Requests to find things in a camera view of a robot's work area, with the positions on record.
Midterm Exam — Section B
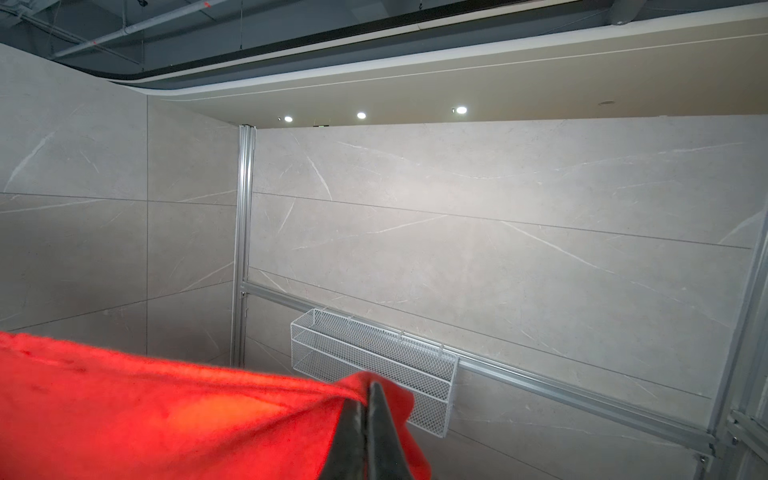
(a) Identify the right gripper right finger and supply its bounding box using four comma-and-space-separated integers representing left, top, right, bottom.
366, 382, 413, 480

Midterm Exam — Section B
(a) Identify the bright red t shirt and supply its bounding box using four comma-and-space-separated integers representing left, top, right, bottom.
1, 333, 432, 479

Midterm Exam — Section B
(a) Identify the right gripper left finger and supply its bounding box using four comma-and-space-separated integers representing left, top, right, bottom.
319, 400, 366, 480

